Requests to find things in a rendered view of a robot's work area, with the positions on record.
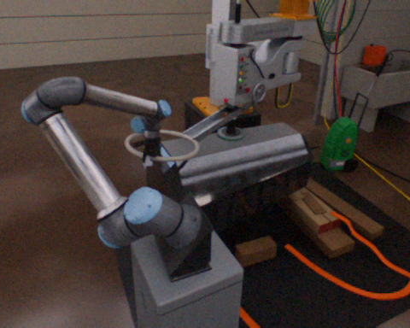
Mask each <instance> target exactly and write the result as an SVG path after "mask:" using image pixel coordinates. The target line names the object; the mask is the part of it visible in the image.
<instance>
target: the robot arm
mask: <svg viewBox="0 0 410 328"><path fill-rule="evenodd" d="M81 103H82V104H86V105H91V106H95V107H99V108H106V109H111V110H114V111H119V112H123V113H128V114H134V115H138V117H135V118H133V119H132V121H131V129H132V130H133V131H134V132H135V133H137V134H141V133H143V135H144V136H145V140H142V141H137V142H135V143H134V144H133V148H138V147H140V146H143V145H144V148H143V157H142V161H143V168H144V169H145V168H146V166H151V165H152V160H150V159H149V157H148V156H147V155H149V156H151V157H153V158H156V156H157V155H159V154H160V153H161V151H160V148H161V146H160V145H159V142H160V140H161V138H159V136H160V127H161V121H162V120H164V119H165V118H167V117H168V115H170V114H171V109H170V107H169V105H168V104H167V103H166V102H165V101H163V100H160V101H159V102H152V101H147V100H144V99H141V98H137V97H133V96H129V95H126V94H123V93H119V92H116V91H111V90H107V89H104V88H101V87H97V86H94V85H88V84H86V82H85V81H84V80H83V79H81V78H77V77H71V76H67V77H59V78H54V79H49V80H47V81H45V82H43V83H42V84H41V85H40V86H39V87H38V88H37V89H36V90H35V91H33V92H32V94H31V95H29V96H28V97H27V98H26V100H25V101H24V102H23V103H22V106H21V112H22V114H23V116H24V118H25V119H26V120H27V121H28V122H29V123H31V124H32V125H35V126H37V127H38V128H39V129H40V130H41V131H42V133H43V134H44V135H45V136H46V138H47V139H48V141H49V142H50V144H52V146H53V147H54V149H55V150H56V152H57V153H58V155H59V156H60V157H61V158H62V160H63V161H64V163H65V164H66V166H67V167H68V169H69V170H70V173H71V174H72V175H73V177H74V178H75V180H76V181H77V183H78V184H79V186H80V187H81V189H82V190H83V192H84V193H85V194H86V195H87V197H88V198H89V200H90V201H91V203H92V204H93V206H94V207H95V209H96V210H97V220H98V222H99V225H98V228H97V231H98V236H99V237H100V239H101V241H102V242H104V243H105V244H106V245H108V246H109V247H111V248H118V249H119V248H122V247H126V246H128V245H129V244H131V243H134V242H136V241H137V240H139V239H141V238H144V237H147V236H148V235H150V234H151V233H154V234H156V235H158V236H160V237H163V238H164V239H165V241H166V242H167V244H168V245H169V246H171V247H172V248H174V249H184V248H186V247H187V246H189V245H190V244H191V243H192V242H193V240H194V239H195V238H196V235H197V233H198V232H199V229H200V226H201V214H200V212H199V210H198V209H197V208H195V207H193V206H191V205H185V204H179V203H177V202H175V201H174V200H172V199H170V198H168V197H167V196H164V195H162V194H161V193H160V192H158V191H157V190H154V189H151V188H149V187H141V188H140V189H137V190H136V191H135V192H133V193H132V195H131V196H130V197H129V198H128V197H126V196H121V195H120V193H119V192H118V191H117V189H116V188H115V186H114V185H113V183H112V182H111V180H110V179H109V177H108V175H107V174H106V173H105V172H104V171H103V169H102V167H101V166H100V164H99V163H98V161H97V160H96V158H95V157H94V155H93V154H92V153H91V151H90V150H89V149H88V148H87V147H86V145H85V143H84V142H83V140H82V139H81V138H80V136H79V134H78V133H77V132H76V131H75V129H74V128H73V126H72V125H71V123H70V122H69V120H68V119H67V116H66V114H65V112H64V111H63V109H62V107H64V106H67V105H73V106H79V105H80V104H81Z"/></svg>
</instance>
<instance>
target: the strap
mask: <svg viewBox="0 0 410 328"><path fill-rule="evenodd" d="M331 214H332V215H334V216H336V217H337V218H338V219H340V220H343V221H344V222H345V223H346V224H347V225H348V227H349V229H350V230H351V232H352V234H353V235H354V236H355V237H356V238H358V239H359V240H361V241H363V242H364V243H365V244H366V245H368V246H369V247H370V248H371V249H372V250H373V251H374V252H375V253H376V254H377V256H378V257H379V258H380V259H381V261H382V262H383V263H384V264H386V265H387V266H388V267H390V268H392V269H394V270H396V271H397V272H398V273H400V274H404V275H407V276H408V277H410V272H405V271H403V270H401V269H400V268H399V267H397V266H395V265H393V264H391V263H390V262H388V261H387V260H386V259H385V258H384V257H383V256H382V255H381V254H380V252H379V251H378V250H377V249H376V247H375V246H374V245H373V244H372V243H370V242H369V241H367V240H366V239H365V238H363V237H361V236H360V235H359V234H357V233H356V232H355V231H354V229H353V227H352V226H351V224H350V221H349V220H347V219H346V218H344V217H343V216H342V215H340V214H337V213H335V212H333V211H332V212H331ZM285 248H287V250H289V251H290V252H291V253H292V254H293V255H294V256H296V257H297V258H298V259H299V260H300V261H303V262H304V263H306V264H307V265H308V266H310V267H311V268H312V269H313V270H315V271H316V272H318V273H320V274H321V275H323V276H324V277H326V278H328V279H329V280H331V281H332V282H334V283H336V284H339V285H341V286H342V287H343V288H345V289H346V290H349V291H352V292H354V293H358V294H361V295H363V296H368V297H371V298H377V299H384V300H387V299H396V298H400V297H403V296H406V295H407V294H409V293H410V281H409V282H408V284H407V286H406V287H405V288H403V289H402V290H399V291H397V292H393V293H387V294H380V293H373V292H370V291H366V290H359V289H356V288H355V287H352V286H350V285H348V284H346V283H344V282H343V281H341V280H339V279H338V278H335V277H333V276H332V275H330V274H329V273H327V272H325V271H324V270H322V269H321V268H319V267H317V266H316V265H314V264H313V263H312V262H311V261H309V260H307V259H305V258H304V257H303V256H302V255H300V254H299V253H298V252H297V251H295V250H294V249H293V248H292V247H291V246H289V244H288V245H286V246H285ZM240 316H241V317H242V318H243V319H244V320H245V321H246V322H247V324H248V325H249V326H250V327H251V328H260V327H259V326H258V325H257V324H256V323H255V321H254V320H253V319H252V318H251V317H250V316H249V315H247V314H246V312H245V311H244V310H243V309H242V307H241V306H240Z"/></svg>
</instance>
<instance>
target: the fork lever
mask: <svg viewBox="0 0 410 328"><path fill-rule="evenodd" d="M228 105H229V104H228ZM228 105H227V106H228ZM254 105H255V101H254V100H253V99H252V101H250V102H248V103H246V104H245V105H243V106H242V107H241V108H239V109H237V110H236V111H234V112H233V113H231V114H229V115H227V116H226V117H225V118H222V117H220V116H221V115H223V114H225V113H226V107H227V106H225V107H223V108H222V109H221V110H219V111H217V112H216V113H214V114H212V115H210V116H209V117H208V118H206V119H205V120H203V121H201V122H199V123H198V124H196V125H194V126H193V127H192V128H190V129H188V130H187V131H185V132H183V135H187V136H189V137H191V138H192V140H193V141H194V140H196V141H197V142H199V141H201V140H202V139H204V138H205V137H206V136H208V135H209V134H211V133H213V132H215V131H216V130H218V129H219V128H221V127H222V126H223V125H225V124H226V123H228V122H229V121H231V120H233V119H234V118H236V117H237V116H239V115H240V114H241V113H243V112H244V111H246V110H248V109H249V108H251V107H253V106H254Z"/></svg>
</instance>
